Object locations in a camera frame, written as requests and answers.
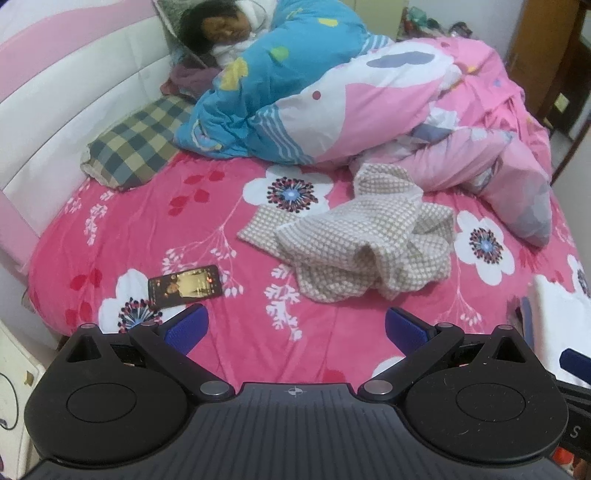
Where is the purple cloth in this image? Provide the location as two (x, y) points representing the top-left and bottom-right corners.
(161, 62), (222, 100)

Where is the pale green wardrobe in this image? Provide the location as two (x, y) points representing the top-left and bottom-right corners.
(362, 0), (409, 43)

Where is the pile of dark items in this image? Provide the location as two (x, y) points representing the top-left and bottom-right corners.
(402, 7), (467, 42)

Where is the pink and blue patterned quilt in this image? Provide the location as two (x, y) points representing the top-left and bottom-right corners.
(173, 0), (552, 250)

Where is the black smartphone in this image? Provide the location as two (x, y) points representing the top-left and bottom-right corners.
(148, 264), (223, 310)

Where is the pink floral bed sheet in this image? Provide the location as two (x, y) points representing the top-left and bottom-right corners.
(28, 150), (591, 384)

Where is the plaid pillow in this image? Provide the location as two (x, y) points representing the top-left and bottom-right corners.
(81, 95), (197, 191)

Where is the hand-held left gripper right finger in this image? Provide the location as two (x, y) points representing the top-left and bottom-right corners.
(358, 307), (529, 403)

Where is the grey patterned pillow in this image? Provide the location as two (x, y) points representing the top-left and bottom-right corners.
(154, 0), (215, 70)

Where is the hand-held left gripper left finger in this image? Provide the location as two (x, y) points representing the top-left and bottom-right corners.
(62, 305), (236, 403)

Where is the white nightstand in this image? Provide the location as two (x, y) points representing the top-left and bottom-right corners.
(0, 318), (47, 480)

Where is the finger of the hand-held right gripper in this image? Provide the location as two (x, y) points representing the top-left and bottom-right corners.
(560, 348), (591, 376)

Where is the brown wooden door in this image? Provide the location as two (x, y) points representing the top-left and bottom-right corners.
(505, 0), (591, 139)

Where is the beige checked knit jacket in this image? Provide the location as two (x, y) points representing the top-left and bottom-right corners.
(237, 163), (455, 303)

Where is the white folded cloth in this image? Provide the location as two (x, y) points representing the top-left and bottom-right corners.
(531, 274), (591, 333)

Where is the black cable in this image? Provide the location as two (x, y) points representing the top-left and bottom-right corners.
(0, 371), (21, 428)

